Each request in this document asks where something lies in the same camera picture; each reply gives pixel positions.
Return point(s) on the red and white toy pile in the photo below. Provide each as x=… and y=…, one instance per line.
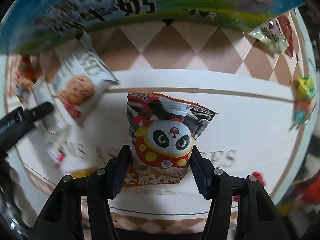
x=304, y=189

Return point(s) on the yellow biscuit snack packet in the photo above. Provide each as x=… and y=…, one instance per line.
x=82, y=173

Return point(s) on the orange snack packet far left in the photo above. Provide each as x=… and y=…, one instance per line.
x=27, y=72

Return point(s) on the white cookie snack packet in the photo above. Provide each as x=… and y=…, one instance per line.
x=79, y=83

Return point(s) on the panda print snack packet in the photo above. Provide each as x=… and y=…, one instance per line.
x=163, y=131

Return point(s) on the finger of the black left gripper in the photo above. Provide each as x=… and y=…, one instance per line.
x=19, y=122

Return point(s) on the dark red snack packet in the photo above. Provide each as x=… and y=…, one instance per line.
x=287, y=32

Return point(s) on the pale green snack packet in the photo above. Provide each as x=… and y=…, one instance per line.
x=271, y=35

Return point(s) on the blue green milk carton box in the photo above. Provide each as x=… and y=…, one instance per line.
x=31, y=26

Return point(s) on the green watermelon gum candy bag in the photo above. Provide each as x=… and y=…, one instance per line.
x=304, y=91

